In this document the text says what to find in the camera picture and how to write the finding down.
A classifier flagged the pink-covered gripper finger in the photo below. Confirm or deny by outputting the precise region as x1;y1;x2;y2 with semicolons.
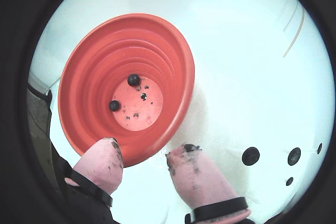
64;136;124;208
165;144;252;223

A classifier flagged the red collapsible cup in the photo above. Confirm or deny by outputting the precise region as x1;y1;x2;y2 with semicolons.
57;13;195;169

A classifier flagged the white foam base sheet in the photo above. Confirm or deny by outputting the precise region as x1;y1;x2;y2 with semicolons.
48;71;326;219

